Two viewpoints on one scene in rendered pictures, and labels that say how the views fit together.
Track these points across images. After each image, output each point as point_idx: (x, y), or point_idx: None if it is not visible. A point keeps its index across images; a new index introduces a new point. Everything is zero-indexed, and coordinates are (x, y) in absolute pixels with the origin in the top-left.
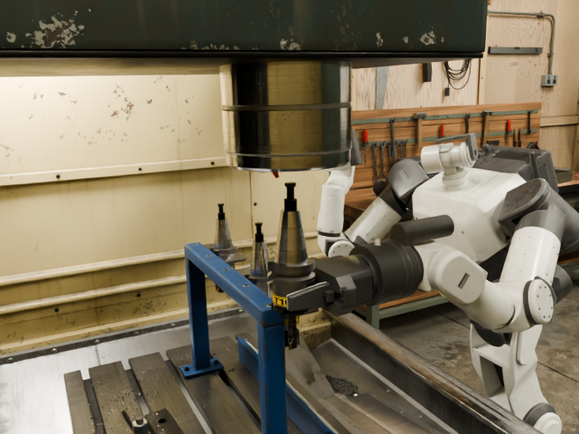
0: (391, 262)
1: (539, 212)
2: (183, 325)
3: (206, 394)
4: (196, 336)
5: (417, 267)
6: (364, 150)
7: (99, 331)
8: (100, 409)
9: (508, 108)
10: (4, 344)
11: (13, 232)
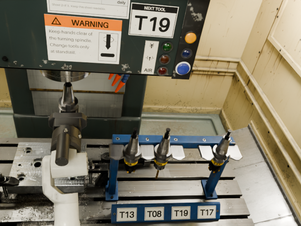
0: (53, 134)
1: None
2: (287, 205)
3: (182, 185)
4: (211, 174)
5: (50, 147)
6: None
7: (269, 158)
8: (185, 148)
9: None
10: (254, 123)
11: (281, 86)
